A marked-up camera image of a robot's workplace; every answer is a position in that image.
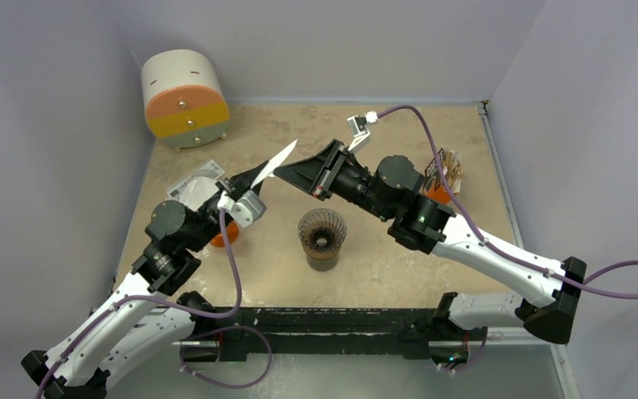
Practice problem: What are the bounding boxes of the white round drawer cabinet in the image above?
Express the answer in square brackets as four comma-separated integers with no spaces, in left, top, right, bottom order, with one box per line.
[140,49,230,149]

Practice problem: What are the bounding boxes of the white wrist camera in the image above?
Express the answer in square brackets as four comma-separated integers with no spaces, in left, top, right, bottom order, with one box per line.
[217,190,267,229]
[346,111,379,153]

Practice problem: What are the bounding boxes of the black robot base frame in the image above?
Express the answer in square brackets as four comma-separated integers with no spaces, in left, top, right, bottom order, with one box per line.
[185,293,487,367]

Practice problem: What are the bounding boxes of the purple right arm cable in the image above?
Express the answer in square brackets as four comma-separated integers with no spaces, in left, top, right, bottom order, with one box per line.
[376,106,638,300]

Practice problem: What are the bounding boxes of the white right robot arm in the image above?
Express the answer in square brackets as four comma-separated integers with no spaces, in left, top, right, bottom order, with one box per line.
[273,140,586,344]

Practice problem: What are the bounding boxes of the clear plastic filter packet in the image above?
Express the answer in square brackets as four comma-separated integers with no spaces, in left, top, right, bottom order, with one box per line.
[166,159,225,200]

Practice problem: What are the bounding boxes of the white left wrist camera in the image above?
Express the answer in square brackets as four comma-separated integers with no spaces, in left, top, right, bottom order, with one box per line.
[217,190,267,229]

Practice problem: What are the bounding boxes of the orange coffee filter box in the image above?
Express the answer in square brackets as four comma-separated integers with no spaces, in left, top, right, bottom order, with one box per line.
[422,148,463,204]

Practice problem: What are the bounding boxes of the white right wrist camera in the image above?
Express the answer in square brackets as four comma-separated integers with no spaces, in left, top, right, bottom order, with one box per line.
[346,111,379,153]

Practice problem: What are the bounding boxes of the orange glass carafe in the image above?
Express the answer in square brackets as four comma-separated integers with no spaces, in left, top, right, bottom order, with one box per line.
[209,223,240,249]

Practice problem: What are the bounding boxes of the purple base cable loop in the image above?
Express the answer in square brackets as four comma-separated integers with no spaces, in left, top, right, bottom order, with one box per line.
[179,324,274,389]

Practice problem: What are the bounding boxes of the grey glass carafe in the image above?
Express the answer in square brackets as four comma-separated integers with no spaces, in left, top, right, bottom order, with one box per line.
[307,256,339,272]

